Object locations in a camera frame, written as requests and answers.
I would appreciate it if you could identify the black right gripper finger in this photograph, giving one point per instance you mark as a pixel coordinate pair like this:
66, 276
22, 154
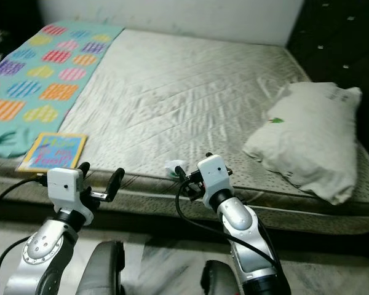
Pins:
181, 173
208, 155

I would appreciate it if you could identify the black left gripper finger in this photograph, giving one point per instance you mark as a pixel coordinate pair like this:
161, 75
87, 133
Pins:
84, 166
117, 180

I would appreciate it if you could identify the blue yellow-edged picture book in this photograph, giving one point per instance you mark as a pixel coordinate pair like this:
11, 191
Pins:
52, 152

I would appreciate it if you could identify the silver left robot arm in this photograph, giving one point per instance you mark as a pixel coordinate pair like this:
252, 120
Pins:
43, 252

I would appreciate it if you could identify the white crumpled tissue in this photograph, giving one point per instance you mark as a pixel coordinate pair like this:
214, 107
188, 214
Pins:
173, 168

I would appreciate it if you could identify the grey quilted mattress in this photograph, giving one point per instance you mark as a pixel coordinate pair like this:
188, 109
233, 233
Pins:
178, 98

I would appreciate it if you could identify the grey left robot leg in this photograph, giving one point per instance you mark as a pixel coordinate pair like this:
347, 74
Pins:
104, 270

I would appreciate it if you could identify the grey robot leg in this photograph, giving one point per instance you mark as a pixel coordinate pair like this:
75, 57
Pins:
218, 281
104, 270

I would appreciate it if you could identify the teal blanket with colourful hearts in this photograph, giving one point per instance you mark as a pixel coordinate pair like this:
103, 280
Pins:
49, 74

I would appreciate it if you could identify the grey right robot leg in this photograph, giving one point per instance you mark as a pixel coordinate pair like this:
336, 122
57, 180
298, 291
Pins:
218, 281

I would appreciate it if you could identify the white pillow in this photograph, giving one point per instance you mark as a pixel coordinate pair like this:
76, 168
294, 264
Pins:
307, 141

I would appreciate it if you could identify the dark tufted headboard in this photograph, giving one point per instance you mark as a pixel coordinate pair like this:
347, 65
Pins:
338, 37

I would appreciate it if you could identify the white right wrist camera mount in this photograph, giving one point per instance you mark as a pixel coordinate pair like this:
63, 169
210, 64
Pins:
214, 173

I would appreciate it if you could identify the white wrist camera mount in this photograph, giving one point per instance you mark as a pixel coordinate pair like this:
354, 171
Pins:
214, 173
64, 184

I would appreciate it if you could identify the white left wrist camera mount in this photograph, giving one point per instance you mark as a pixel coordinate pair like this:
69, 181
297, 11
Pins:
64, 184

